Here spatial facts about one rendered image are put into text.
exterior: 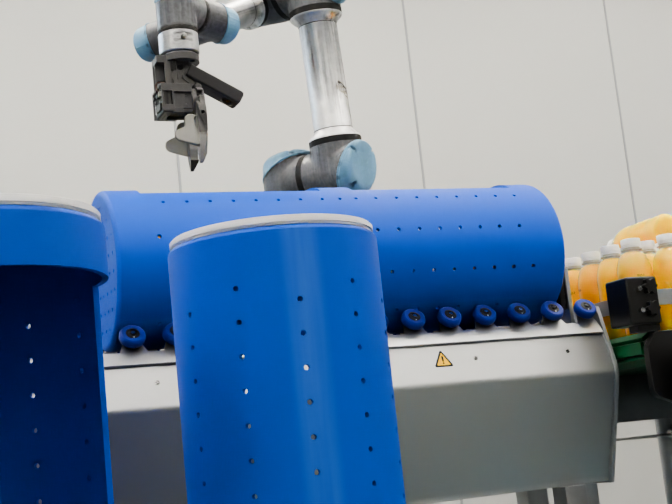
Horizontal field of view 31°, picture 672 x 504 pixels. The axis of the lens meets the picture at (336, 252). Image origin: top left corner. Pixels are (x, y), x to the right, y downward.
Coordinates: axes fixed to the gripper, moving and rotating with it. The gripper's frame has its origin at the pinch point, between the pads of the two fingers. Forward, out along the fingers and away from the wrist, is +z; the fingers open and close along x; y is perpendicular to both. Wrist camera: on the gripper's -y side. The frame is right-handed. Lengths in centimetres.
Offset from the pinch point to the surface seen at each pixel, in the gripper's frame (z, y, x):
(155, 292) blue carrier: 26.2, 13.7, 12.5
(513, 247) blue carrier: 21, -56, 14
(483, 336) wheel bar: 37, -48, 11
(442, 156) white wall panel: -74, -197, -271
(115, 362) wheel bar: 37.3, 21.1, 11.4
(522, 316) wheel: 34, -57, 11
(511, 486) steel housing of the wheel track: 65, -53, 6
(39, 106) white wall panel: -95, -15, -267
